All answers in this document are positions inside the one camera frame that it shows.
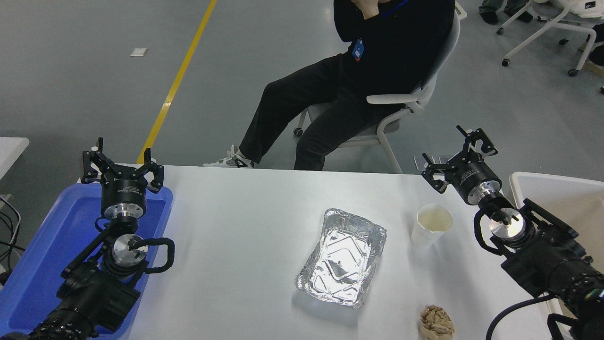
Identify seated person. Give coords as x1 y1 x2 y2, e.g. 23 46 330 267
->
203 0 456 170

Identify white rolling chair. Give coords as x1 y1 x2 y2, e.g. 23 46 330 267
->
496 0 604 77

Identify silver foil tray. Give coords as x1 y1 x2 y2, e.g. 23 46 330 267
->
295 208 387 309

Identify person's left hand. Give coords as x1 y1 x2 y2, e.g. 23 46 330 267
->
356 0 392 20

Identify small white table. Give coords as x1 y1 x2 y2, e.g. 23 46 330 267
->
0 137 30 180

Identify blue plastic tray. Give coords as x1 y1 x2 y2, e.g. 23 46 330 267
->
0 183 173 338

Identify large pale bin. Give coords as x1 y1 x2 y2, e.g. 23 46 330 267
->
508 171 604 340

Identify crumpled tan paper ball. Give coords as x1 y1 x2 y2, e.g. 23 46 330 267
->
419 305 455 340

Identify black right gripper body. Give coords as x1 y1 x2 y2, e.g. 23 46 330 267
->
446 158 502 204

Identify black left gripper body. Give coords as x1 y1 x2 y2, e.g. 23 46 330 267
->
101 171 148 211

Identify white and grey chair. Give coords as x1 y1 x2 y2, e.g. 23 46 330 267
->
294 2 468 174

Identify black cables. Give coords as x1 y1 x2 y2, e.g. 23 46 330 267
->
0 194 22 286

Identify blue lanyard badge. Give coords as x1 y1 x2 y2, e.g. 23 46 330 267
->
352 0 411 63

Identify white paper cup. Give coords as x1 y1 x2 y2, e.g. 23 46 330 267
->
410 204 453 250

